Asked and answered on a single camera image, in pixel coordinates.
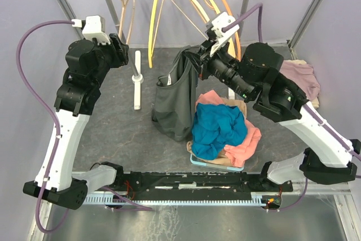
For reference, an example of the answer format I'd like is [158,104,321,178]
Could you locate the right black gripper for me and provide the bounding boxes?
[183,37,256,101]

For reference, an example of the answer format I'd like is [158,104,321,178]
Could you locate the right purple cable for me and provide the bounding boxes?
[222,2,361,212]

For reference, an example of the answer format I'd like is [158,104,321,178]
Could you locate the orange plastic hanger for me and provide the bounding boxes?
[201,0,242,62]

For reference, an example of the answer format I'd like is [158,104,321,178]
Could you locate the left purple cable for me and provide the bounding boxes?
[16,20,153,234]

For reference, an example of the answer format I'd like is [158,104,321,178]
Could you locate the aluminium frame rail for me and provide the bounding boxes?
[72,170,352,195]

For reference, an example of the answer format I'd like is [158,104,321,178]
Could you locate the light blue plastic basket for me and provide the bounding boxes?
[190,154,244,172]

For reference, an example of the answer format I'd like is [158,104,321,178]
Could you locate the dark grey t shirt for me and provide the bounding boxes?
[151,46,199,142]

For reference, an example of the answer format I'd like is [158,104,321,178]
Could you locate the pink t shirt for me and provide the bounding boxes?
[187,90,261,168]

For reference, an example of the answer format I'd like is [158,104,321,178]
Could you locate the beige wooden hanger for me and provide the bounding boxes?
[113,0,137,46]

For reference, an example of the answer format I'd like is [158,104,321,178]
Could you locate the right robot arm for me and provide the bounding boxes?
[186,41,360,191]

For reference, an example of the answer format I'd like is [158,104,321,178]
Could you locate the teal blue t shirt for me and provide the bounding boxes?
[190,103,249,161]

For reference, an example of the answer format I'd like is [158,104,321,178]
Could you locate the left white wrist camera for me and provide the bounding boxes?
[71,15,111,45]

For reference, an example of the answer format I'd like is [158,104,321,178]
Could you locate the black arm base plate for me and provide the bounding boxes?
[109,172,293,200]

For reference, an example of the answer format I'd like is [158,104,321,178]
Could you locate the lilac t shirt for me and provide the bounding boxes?
[280,60,320,102]

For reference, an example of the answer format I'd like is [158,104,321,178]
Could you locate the purple cable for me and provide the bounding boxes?
[16,20,153,234]
[222,2,361,212]

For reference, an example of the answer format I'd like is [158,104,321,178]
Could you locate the cream folded t shirt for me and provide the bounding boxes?
[288,60,320,109]

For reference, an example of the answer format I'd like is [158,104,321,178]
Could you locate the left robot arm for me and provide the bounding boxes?
[23,33,129,210]

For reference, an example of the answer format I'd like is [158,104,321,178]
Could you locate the beige t shirt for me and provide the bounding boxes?
[186,97,249,167]

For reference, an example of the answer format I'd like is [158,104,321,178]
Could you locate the light blue cable duct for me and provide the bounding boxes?
[84,192,266,206]

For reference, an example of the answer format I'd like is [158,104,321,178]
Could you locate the yellow plastic hanger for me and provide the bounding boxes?
[147,0,164,68]

